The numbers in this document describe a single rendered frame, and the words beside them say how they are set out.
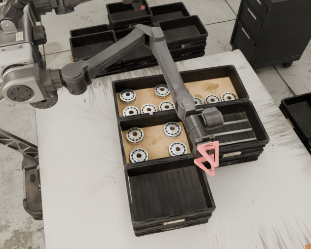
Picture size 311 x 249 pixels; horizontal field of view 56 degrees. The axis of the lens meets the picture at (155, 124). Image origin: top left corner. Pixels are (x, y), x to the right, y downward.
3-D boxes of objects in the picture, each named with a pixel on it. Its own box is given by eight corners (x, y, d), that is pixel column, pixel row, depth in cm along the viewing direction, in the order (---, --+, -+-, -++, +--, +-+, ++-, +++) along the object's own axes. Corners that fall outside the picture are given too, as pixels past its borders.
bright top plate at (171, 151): (170, 158, 159) (170, 158, 158) (167, 143, 164) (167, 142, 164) (188, 156, 159) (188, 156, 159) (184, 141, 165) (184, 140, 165)
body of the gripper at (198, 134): (211, 154, 99) (203, 137, 103) (216, 138, 90) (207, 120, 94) (193, 159, 97) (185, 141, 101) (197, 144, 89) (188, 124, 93)
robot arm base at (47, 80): (43, 84, 118) (33, 62, 108) (63, 80, 119) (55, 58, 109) (45, 100, 113) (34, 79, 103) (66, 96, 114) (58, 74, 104)
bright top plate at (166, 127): (166, 138, 166) (166, 137, 166) (161, 124, 172) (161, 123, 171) (182, 134, 168) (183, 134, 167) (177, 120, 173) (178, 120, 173)
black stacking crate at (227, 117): (197, 163, 162) (199, 153, 153) (183, 121, 179) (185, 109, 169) (263, 152, 166) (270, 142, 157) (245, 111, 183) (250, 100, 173)
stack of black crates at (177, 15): (153, 52, 310) (153, 25, 282) (146, 34, 326) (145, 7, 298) (188, 45, 317) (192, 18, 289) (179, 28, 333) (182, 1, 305)
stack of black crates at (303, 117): (326, 144, 247) (340, 129, 228) (295, 152, 242) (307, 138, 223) (300, 107, 269) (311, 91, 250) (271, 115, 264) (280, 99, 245)
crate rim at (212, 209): (132, 227, 133) (132, 226, 131) (124, 169, 150) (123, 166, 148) (215, 211, 137) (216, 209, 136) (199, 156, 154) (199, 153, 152)
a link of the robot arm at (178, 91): (148, 48, 129) (148, 27, 120) (161, 46, 130) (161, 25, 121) (179, 125, 106) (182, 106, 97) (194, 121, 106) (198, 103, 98)
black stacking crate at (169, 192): (134, 232, 141) (132, 226, 132) (125, 177, 158) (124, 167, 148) (212, 217, 145) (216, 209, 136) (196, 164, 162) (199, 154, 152)
